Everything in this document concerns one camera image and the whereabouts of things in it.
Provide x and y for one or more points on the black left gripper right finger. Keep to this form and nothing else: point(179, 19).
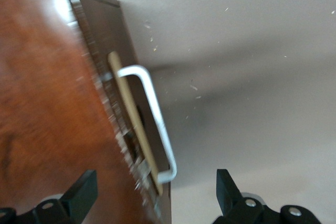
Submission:
point(227, 193)

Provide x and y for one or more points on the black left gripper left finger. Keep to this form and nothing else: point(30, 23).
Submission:
point(81, 192)

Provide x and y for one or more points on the light wood drawer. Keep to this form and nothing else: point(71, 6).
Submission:
point(132, 111)

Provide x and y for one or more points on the dark brown wooden cabinet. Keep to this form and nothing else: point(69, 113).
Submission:
point(39, 77)

